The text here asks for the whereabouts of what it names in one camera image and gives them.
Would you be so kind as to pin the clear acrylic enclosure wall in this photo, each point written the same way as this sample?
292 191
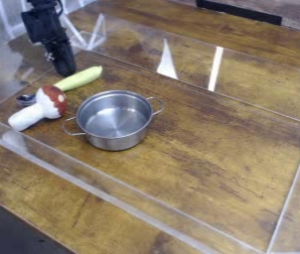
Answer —
210 185

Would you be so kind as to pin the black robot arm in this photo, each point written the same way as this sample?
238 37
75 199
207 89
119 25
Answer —
44 4

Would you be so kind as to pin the small stainless steel pot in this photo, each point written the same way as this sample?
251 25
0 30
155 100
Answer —
114 119

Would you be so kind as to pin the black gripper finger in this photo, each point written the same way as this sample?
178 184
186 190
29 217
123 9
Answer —
57 56
71 58

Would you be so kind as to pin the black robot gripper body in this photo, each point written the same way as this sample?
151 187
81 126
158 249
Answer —
43 25

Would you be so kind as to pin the black bar in background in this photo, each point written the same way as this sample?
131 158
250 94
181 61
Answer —
239 12

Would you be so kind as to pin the plush red white mushroom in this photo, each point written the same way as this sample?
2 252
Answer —
49 106

